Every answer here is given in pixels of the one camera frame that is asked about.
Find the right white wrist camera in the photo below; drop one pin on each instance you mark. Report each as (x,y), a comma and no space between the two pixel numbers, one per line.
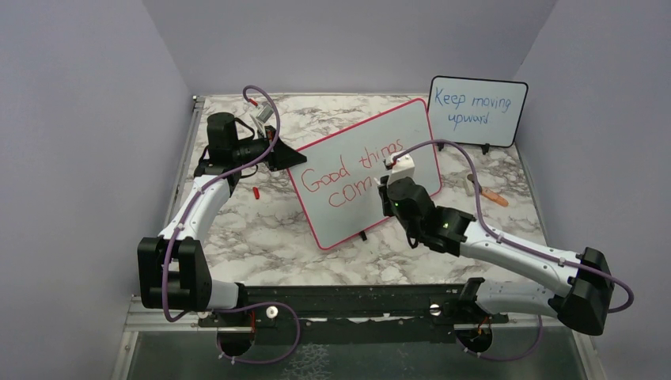
(399,166)

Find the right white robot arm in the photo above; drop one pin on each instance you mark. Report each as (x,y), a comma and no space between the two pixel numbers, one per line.
(575,288)

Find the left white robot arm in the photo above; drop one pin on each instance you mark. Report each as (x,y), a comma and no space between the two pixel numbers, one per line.
(172,268)

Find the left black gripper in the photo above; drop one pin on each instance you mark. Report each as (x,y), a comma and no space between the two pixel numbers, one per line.
(282,156)

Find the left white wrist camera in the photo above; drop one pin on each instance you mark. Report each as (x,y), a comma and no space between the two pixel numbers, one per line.
(261,114)

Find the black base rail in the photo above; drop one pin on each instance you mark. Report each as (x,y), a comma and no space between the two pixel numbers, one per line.
(436,314)

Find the black framed whiteboard with writing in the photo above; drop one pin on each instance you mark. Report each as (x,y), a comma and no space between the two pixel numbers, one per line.
(477,112)

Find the red framed whiteboard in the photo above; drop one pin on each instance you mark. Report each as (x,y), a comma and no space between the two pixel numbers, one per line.
(336,186)

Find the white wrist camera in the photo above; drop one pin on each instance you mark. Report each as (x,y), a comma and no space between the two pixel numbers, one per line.
(261,114)
(399,166)

